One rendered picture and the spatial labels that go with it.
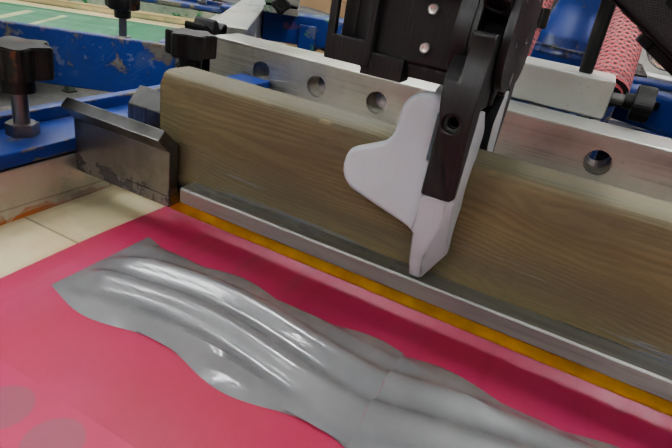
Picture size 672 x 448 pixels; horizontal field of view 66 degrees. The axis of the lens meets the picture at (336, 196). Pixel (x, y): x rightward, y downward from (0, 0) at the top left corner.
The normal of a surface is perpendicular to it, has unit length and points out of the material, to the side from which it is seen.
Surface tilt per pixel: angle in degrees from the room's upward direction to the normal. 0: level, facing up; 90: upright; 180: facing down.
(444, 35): 90
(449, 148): 103
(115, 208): 0
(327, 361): 29
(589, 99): 90
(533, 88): 90
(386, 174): 83
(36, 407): 0
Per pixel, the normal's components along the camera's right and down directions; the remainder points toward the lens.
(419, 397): -0.01, -0.55
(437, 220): -0.47, 0.50
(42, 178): 0.88, 0.31
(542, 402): 0.15, -0.90
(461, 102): -0.43, 0.17
